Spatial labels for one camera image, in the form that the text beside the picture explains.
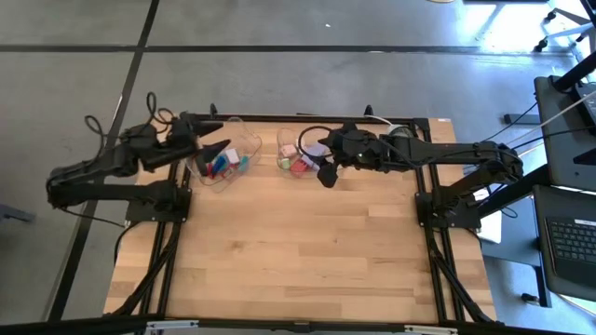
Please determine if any black rail with silver brackets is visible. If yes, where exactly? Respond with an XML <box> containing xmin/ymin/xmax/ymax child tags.
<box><xmin>0</xmin><ymin>314</ymin><xmax>596</xmax><ymax>335</ymax></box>

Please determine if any black diagonal pole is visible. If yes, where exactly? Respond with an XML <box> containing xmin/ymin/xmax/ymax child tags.
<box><xmin>551</xmin><ymin>59</ymin><xmax>596</xmax><ymax>93</ymax></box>

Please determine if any dark grey side desk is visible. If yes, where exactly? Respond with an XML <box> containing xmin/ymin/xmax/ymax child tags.
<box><xmin>533</xmin><ymin>75</ymin><xmax>596</xmax><ymax>193</ymax></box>

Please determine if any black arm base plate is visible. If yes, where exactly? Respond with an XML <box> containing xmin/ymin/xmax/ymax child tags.
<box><xmin>124</xmin><ymin>185</ymin><xmax>193</xmax><ymax>223</ymax></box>
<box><xmin>413</xmin><ymin>190</ymin><xmax>483</xmax><ymax>230</ymax></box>

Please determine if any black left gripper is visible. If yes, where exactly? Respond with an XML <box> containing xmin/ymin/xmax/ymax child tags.
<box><xmin>167</xmin><ymin>112</ymin><xmax>233</xmax><ymax>176</ymax></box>

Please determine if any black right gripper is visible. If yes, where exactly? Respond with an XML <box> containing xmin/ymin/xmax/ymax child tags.
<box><xmin>318</xmin><ymin>123</ymin><xmax>386</xmax><ymax>189</ymax></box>

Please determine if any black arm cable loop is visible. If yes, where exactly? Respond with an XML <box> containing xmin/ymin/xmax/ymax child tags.
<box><xmin>144</xmin><ymin>91</ymin><xmax>176</xmax><ymax>125</ymax></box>
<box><xmin>297</xmin><ymin>125</ymin><xmax>334</xmax><ymax>159</ymax></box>
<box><xmin>83</xmin><ymin>114</ymin><xmax>106</xmax><ymax>154</ymax></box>

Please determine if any dark grey laptop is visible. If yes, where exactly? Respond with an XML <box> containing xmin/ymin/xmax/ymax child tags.
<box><xmin>532</xmin><ymin>184</ymin><xmax>596</xmax><ymax>302</ymax></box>

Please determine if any white lamp cable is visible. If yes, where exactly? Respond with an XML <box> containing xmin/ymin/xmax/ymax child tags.
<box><xmin>366</xmin><ymin>114</ymin><xmax>398</xmax><ymax>129</ymax></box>

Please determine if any black stand beam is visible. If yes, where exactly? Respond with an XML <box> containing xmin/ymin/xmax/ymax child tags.
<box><xmin>477</xmin><ymin>162</ymin><xmax>553</xmax><ymax>220</ymax></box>

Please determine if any grey floor object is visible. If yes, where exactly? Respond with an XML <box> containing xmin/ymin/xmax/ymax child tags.
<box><xmin>0</xmin><ymin>203</ymin><xmax>36</xmax><ymax>225</ymax></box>

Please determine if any clear plastic bin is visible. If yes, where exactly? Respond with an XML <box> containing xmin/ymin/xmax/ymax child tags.
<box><xmin>276</xmin><ymin>127</ymin><xmax>353</xmax><ymax>181</ymax></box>
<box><xmin>184</xmin><ymin>115</ymin><xmax>264</xmax><ymax>194</ymax></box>

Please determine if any black aluminium table frame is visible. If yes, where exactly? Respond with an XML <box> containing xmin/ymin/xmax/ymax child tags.
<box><xmin>111</xmin><ymin>113</ymin><xmax>497</xmax><ymax>325</ymax></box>

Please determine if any office chair base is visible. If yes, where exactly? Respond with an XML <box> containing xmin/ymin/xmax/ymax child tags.
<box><xmin>534</xmin><ymin>7</ymin><xmax>596</xmax><ymax>53</ymax></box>

